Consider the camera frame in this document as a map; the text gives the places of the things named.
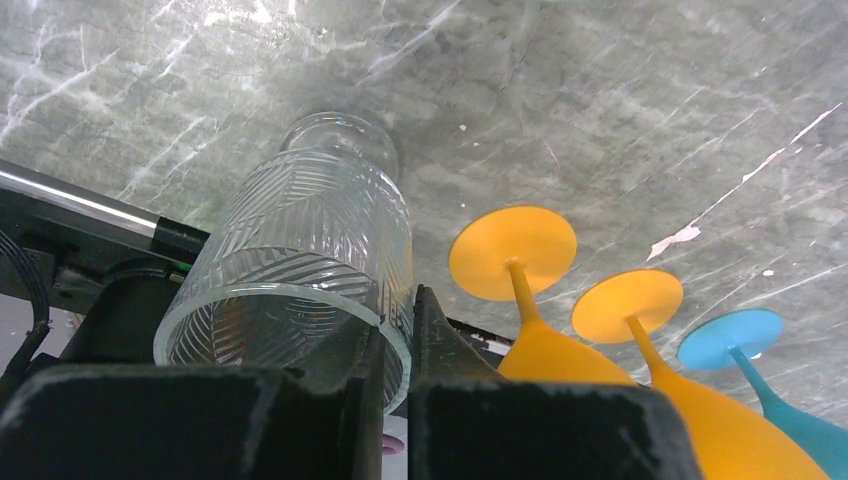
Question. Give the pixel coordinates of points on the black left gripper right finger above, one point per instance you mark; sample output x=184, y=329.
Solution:
x=467, y=423

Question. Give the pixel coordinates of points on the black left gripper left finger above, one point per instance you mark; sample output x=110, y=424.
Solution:
x=320, y=419

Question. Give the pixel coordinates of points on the orange plastic wine glass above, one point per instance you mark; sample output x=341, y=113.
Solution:
x=511, y=254
x=730, y=440

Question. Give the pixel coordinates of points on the clear ribbed glass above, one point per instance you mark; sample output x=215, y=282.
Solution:
x=314, y=249

